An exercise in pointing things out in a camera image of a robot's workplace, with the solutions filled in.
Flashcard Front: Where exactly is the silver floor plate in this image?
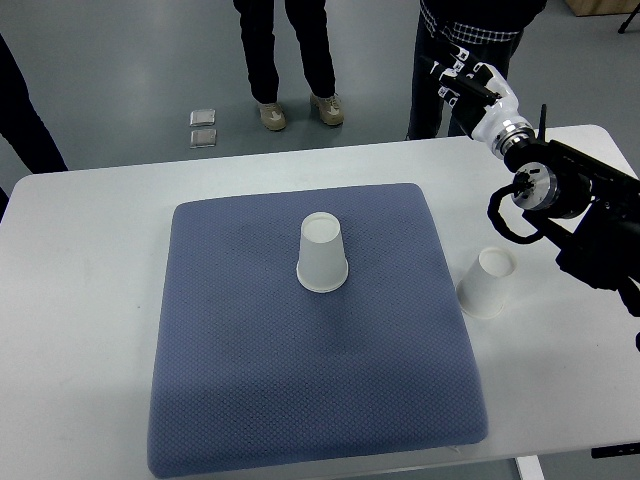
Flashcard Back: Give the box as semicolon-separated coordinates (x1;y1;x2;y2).
190;128;217;149
189;109;216;127

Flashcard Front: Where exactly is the white paper cup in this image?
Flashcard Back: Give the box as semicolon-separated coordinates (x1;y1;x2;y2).
296;212;349;293
456;247;517;320

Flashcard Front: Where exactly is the person in black trousers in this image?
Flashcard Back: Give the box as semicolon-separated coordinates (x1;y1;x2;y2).
232;0;346;133

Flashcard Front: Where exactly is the black tripod leg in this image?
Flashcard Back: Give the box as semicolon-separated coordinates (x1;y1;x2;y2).
617;11;637;34

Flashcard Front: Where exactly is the white table leg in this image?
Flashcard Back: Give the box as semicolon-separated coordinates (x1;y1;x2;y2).
515;455;545;480

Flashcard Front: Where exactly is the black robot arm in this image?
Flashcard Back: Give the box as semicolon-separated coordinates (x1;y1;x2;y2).
419;43;639;316

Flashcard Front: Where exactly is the blue quilted cushion mat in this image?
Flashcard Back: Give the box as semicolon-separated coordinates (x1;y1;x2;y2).
147;183;488;478

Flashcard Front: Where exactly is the person in dark clothing left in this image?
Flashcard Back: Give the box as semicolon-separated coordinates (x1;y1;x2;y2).
0;33;69;214

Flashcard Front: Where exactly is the white paper cup on mat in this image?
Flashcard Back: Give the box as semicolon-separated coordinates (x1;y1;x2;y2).
296;212;349;293

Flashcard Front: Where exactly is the black looped cable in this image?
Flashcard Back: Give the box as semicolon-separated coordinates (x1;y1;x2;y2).
487;182;546;245

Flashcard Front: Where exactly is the lower silver floor plate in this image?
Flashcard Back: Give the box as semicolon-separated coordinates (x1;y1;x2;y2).
190;128;217;149

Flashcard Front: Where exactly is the person in plaid shirt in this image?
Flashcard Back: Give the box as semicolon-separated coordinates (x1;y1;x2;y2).
406;0;551;141

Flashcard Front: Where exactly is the upper silver floor plate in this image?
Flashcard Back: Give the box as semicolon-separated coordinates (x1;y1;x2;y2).
189;109;216;127

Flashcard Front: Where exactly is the brown cardboard box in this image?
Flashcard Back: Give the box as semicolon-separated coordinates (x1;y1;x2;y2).
565;0;638;17

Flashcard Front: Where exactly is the black table control panel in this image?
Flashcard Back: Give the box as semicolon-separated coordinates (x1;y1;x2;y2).
591;442;640;459

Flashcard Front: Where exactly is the white robotic hand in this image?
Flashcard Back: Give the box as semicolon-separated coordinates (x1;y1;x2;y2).
421;44;534;155

